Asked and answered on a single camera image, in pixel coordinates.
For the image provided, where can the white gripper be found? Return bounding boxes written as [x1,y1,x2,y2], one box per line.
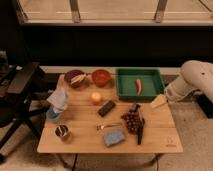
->
[150,76,187,108]

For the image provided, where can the black eraser block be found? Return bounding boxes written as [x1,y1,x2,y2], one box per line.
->
[98,100,116,117]

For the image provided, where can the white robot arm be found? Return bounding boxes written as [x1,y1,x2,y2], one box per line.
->
[150,60,213,108]

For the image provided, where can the green plastic tray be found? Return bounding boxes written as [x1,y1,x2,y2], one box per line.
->
[115,68,164,100]

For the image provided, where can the red chili pepper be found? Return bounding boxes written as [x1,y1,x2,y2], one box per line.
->
[135,79,142,96]

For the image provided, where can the bunch of dark grapes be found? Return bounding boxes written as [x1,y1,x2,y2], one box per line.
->
[121,112,142,134]

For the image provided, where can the black knife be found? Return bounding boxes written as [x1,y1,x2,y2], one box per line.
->
[130,103,145,145]

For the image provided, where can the blue sponge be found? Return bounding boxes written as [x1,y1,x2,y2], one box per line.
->
[104,129,125,147]

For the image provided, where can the red bowl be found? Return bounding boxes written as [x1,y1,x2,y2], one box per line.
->
[91,69,111,87]

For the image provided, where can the orange round fruit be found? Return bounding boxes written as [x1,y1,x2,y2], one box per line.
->
[91,92,102,105]

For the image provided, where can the metal fork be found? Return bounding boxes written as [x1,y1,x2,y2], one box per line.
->
[96,123,121,131]

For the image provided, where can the wooden folding table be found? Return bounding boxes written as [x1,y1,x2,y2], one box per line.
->
[37,77,183,153]

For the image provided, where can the banana in bowl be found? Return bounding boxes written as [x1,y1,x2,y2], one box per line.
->
[70,74,87,85]

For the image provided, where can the dark maroon bowl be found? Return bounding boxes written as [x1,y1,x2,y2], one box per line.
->
[64,70,87,88]

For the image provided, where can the blue cup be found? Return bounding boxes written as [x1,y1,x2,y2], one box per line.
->
[46,107,61,123]

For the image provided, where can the black office chair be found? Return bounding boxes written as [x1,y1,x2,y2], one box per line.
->
[0,50,47,150]

